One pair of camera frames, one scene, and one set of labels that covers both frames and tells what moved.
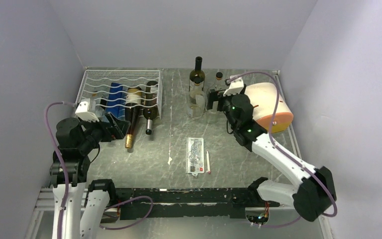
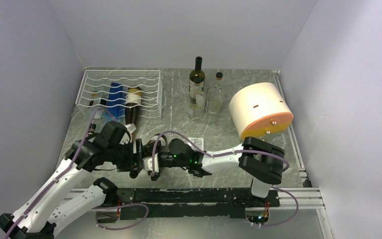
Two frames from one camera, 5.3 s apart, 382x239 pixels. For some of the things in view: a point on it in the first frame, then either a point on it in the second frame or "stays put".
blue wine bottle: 116,104 stays put
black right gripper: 221,98 -> 154,179
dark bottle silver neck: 151,110 -> 147,152
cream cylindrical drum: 263,97 stays put
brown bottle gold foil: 133,103 stays put
